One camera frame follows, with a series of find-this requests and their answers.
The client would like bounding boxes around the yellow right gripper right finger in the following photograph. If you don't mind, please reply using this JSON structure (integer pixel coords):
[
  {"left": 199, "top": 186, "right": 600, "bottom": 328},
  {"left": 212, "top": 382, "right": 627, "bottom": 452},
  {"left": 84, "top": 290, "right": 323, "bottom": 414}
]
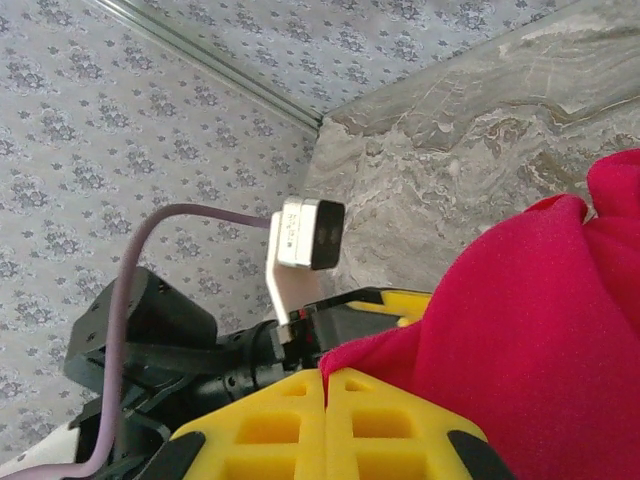
[{"left": 324, "top": 367, "right": 517, "bottom": 480}]

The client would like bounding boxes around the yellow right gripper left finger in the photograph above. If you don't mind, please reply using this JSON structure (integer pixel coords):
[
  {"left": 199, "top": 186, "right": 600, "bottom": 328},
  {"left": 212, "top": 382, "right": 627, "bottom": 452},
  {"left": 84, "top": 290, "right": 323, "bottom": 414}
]
[{"left": 168, "top": 368, "right": 328, "bottom": 480}]

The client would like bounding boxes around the red t-shirt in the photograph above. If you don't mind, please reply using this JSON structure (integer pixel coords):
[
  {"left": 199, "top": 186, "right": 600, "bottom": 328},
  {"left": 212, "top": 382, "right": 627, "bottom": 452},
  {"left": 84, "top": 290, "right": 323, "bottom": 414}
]
[{"left": 318, "top": 147, "right": 640, "bottom": 480}]

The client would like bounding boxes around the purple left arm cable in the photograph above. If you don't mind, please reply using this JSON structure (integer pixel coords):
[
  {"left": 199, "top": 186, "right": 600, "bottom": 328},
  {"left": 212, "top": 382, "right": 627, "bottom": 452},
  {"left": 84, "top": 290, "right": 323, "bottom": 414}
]
[{"left": 59, "top": 202, "right": 275, "bottom": 480}]

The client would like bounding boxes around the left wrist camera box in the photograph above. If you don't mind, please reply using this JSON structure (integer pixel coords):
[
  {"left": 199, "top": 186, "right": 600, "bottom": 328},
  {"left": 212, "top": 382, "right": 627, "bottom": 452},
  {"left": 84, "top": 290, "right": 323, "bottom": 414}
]
[{"left": 264, "top": 197, "right": 346, "bottom": 326}]

